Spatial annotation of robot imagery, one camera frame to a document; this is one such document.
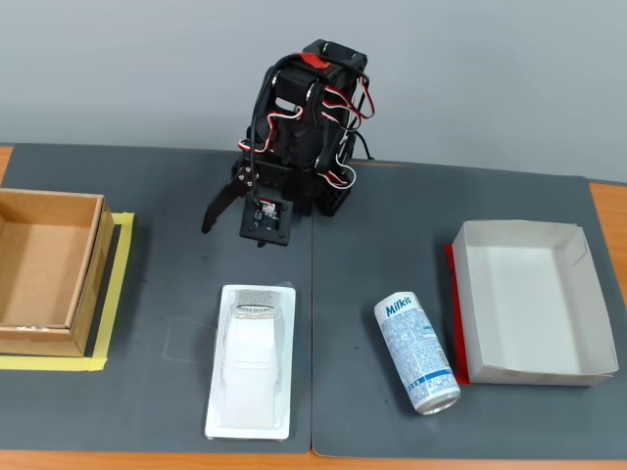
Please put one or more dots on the yellow tape frame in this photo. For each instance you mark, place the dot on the yellow tape frame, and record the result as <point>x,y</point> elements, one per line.
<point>110,303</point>

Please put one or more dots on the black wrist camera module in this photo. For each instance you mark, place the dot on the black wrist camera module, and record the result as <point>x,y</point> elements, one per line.
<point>267,220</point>

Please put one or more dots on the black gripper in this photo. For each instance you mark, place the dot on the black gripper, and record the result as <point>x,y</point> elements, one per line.
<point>241,179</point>

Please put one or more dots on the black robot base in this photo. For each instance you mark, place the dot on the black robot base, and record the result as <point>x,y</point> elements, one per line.
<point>335,198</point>

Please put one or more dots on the plain gray table mat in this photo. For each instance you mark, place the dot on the plain gray table mat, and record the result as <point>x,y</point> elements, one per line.
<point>372,254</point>

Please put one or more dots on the white blue Milkis can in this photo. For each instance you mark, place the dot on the white blue Milkis can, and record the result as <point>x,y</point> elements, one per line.
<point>416,352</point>

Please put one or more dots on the gray mat with chalk square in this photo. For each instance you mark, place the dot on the gray mat with chalk square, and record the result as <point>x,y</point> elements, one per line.
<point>157,274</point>

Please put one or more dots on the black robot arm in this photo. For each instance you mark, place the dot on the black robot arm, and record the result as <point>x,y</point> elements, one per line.
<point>299,132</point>

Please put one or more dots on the pale gray paper box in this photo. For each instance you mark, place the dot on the pale gray paper box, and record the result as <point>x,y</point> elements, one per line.
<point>534,303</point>

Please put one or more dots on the brown cardboard box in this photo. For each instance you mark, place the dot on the brown cardboard box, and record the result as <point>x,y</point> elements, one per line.
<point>44,274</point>

